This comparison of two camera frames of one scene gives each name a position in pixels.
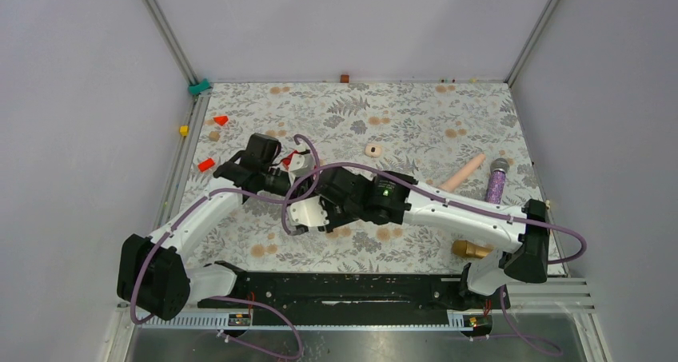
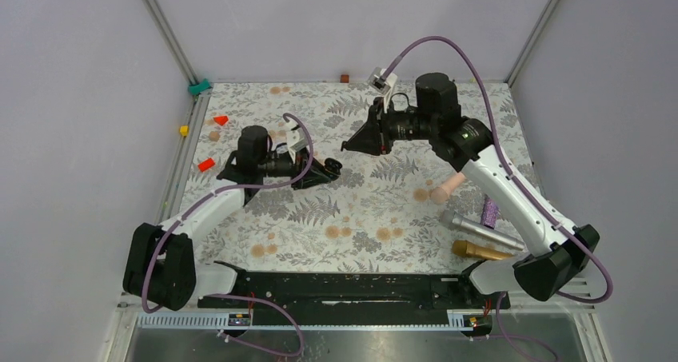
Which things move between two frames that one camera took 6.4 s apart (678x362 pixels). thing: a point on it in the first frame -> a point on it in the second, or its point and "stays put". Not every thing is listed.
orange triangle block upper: (221, 120) stays put
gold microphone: (466, 248) stays put
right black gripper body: (339, 216) -> (409, 125)
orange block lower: (205, 165) stays put
